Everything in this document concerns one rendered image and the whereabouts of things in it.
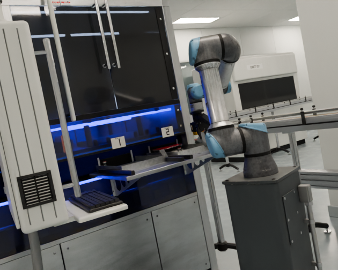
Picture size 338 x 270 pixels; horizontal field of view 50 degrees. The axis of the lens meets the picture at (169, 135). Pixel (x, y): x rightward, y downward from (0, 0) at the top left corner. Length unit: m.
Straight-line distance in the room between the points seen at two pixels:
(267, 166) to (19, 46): 1.07
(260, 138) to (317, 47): 1.79
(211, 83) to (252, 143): 0.31
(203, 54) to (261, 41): 8.48
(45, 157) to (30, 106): 0.19
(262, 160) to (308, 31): 1.90
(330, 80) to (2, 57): 2.51
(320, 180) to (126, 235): 1.37
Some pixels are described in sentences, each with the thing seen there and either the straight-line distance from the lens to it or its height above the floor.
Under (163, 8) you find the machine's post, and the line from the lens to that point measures 2.43.
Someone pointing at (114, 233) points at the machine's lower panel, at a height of 0.53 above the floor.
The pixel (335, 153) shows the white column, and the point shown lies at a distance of 3.31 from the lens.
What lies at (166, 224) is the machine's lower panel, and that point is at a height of 0.47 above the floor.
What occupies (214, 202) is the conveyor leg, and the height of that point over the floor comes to 0.44.
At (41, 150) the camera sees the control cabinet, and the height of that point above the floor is 1.08.
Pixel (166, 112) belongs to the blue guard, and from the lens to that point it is 2.27.
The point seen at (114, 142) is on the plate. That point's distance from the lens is 2.08.
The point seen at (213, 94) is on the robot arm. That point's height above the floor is 1.17.
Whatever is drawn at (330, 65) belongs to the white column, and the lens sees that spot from 3.22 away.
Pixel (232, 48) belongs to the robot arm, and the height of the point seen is 1.35.
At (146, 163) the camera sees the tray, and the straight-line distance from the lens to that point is 1.88.
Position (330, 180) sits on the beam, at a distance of 2.66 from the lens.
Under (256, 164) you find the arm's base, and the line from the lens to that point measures 1.59.
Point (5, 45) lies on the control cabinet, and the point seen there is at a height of 1.46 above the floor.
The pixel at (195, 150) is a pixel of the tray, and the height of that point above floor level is 0.90.
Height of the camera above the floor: 1.12
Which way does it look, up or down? 3 degrees down
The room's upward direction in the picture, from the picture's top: 11 degrees counter-clockwise
